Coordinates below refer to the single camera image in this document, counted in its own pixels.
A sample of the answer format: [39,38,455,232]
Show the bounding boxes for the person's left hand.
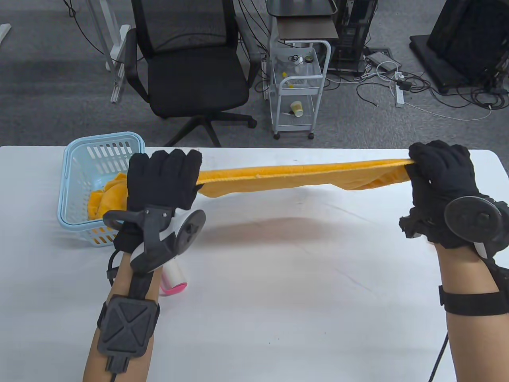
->
[113,149,203,254]

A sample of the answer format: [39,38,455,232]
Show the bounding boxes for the person's right hand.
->
[399,140,482,250]

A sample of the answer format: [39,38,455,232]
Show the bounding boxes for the orange square towel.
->
[87,172,130,244]
[197,158,415,199]

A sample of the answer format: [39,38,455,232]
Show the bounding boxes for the pink lint roller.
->
[159,259,188,296]

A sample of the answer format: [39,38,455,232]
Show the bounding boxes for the person's left forearm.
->
[83,251,161,382]

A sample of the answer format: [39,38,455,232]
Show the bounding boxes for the person's right forearm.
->
[435,243,509,382]

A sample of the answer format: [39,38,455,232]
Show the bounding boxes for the grey right hand controller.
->
[444,197,509,259]

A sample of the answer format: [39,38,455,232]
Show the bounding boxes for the grey hand controller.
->
[103,205,206,277]
[444,197,509,259]

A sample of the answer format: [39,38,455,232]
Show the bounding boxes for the grey left hand controller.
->
[103,205,206,277]

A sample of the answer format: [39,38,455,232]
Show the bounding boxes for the light blue plastic basket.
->
[58,132,146,248]

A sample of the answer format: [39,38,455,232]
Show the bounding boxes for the black mesh office chair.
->
[124,0,263,148]

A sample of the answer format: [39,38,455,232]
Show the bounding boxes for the large black display stand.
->
[410,0,509,95]

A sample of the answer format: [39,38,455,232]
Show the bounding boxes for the black computer tower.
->
[330,0,378,77]

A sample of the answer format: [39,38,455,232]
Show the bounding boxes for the brown shelf board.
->
[276,18,339,41]

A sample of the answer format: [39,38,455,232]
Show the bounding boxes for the black tray shelf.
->
[266,0,338,18]

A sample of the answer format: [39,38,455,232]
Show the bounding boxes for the long white cable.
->
[404,101,493,121]

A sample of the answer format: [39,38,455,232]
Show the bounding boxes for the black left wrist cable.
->
[106,249,122,285]

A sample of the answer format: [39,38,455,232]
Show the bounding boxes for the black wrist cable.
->
[106,249,122,285]
[429,333,449,382]

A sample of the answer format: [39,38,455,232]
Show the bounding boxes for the white desk leg frame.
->
[85,0,132,104]

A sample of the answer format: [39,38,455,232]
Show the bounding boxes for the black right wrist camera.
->
[439,285,509,317]

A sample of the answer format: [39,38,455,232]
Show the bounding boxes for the white rolling wire cart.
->
[269,39,332,140]

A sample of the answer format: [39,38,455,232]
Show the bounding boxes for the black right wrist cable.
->
[429,333,449,382]

